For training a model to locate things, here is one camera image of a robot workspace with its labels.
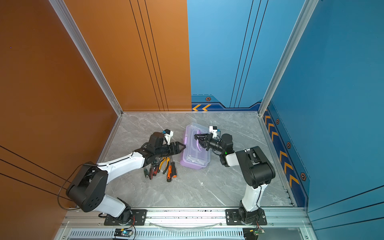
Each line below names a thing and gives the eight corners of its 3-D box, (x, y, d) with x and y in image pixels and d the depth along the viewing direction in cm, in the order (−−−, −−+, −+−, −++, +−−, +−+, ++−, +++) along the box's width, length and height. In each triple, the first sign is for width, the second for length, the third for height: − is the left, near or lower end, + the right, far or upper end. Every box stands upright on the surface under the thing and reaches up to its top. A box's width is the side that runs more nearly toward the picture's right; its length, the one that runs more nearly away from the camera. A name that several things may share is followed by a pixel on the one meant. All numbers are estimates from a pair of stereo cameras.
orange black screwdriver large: (167, 181, 86) (167, 180, 85) (168, 166, 92) (167, 165, 90) (172, 181, 87) (171, 180, 85) (172, 166, 92) (171, 164, 91)
